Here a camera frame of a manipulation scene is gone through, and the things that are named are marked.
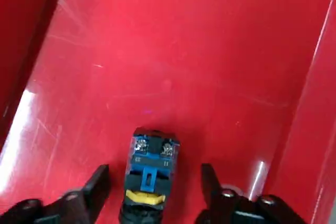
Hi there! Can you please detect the red plastic tray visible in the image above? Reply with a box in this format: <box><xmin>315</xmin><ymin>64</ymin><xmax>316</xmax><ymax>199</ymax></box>
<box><xmin>0</xmin><ymin>0</ymin><xmax>336</xmax><ymax>224</ymax></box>

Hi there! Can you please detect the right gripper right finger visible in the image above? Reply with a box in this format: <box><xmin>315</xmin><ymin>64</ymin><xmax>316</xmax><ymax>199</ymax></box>
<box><xmin>196</xmin><ymin>163</ymin><xmax>314</xmax><ymax>224</ymax></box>

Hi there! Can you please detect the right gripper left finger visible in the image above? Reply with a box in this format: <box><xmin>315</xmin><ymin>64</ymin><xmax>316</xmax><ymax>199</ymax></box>
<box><xmin>0</xmin><ymin>164</ymin><xmax>110</xmax><ymax>224</ymax></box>

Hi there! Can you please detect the red-capped push-button part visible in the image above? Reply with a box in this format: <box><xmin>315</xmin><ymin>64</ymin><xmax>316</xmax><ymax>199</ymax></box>
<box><xmin>119</xmin><ymin>127</ymin><xmax>181</xmax><ymax>224</ymax></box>

